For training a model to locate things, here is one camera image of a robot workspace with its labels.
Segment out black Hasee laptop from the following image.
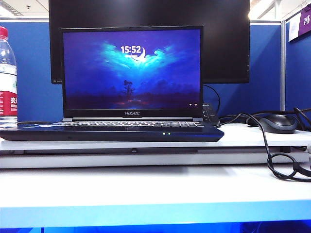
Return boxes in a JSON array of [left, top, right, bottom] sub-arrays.
[[0, 26, 225, 143]]

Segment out black keyboard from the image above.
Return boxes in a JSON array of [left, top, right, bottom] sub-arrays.
[[202, 103, 221, 126]]

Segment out white sliding desk tray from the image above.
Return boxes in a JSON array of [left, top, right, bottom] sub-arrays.
[[0, 146, 310, 169]]

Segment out black ASUS monitor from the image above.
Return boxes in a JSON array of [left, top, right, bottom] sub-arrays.
[[48, 0, 251, 84]]

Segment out black computer mouse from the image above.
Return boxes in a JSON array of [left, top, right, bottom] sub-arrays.
[[259, 114, 298, 134]]

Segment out wide blue partition panel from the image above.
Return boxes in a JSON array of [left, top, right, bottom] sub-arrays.
[[0, 21, 281, 125]]

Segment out narrow blue partition panel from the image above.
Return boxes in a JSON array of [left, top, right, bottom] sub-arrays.
[[285, 18, 311, 117]]

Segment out water bottle with red label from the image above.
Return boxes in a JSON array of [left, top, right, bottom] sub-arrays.
[[0, 26, 18, 126]]

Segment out purple and white poster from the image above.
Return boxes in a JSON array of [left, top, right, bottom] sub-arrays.
[[288, 9, 311, 43]]

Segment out thin black monitor cable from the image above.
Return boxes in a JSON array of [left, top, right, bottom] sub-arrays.
[[203, 84, 221, 118]]

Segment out thick looped black cable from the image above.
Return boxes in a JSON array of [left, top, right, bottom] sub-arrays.
[[218, 113, 311, 182]]

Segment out grey aluminium partition post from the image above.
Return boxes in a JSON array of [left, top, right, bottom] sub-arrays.
[[279, 20, 286, 111]]

